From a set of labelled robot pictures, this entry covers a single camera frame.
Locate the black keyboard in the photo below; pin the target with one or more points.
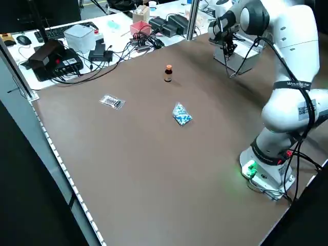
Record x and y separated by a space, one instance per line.
59 30

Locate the cardboard box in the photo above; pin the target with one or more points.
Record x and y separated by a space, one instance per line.
141 15

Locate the brown bottle orange cap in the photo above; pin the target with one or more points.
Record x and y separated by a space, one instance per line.
168 75

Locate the black monitor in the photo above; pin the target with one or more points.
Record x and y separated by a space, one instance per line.
38 10

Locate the black power supply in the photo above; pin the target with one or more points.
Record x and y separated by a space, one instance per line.
160 24
180 23

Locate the clear packet brown sticks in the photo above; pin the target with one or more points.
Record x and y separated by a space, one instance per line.
112 102

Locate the aluminium frame post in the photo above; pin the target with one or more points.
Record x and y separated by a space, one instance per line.
192 18

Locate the silver aluminium medicine case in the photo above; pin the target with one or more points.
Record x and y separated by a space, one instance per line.
238 61

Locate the brown black box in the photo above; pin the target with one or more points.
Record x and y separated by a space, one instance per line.
44 53

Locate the grey usb hub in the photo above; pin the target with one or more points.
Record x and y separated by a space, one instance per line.
142 43

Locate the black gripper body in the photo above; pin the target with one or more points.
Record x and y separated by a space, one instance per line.
217 42

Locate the pink box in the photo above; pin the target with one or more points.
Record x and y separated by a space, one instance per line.
139 28

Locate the white translucent box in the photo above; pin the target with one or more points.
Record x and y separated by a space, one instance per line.
79 37

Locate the blue white capsule packet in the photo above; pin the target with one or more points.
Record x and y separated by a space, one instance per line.
182 115

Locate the teal face mask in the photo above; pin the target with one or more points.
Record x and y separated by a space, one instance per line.
114 24

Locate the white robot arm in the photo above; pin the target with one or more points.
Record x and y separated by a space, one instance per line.
223 6
294 51

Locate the black power adapter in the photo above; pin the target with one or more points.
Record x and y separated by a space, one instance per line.
100 55

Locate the black computer mouse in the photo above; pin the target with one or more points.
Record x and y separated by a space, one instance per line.
23 40

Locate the black network switch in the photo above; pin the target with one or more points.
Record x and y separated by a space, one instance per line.
64 65

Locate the white box red button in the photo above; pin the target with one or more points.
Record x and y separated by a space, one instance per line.
98 36

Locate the aluminium table frame rail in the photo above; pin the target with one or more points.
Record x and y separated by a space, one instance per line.
51 153

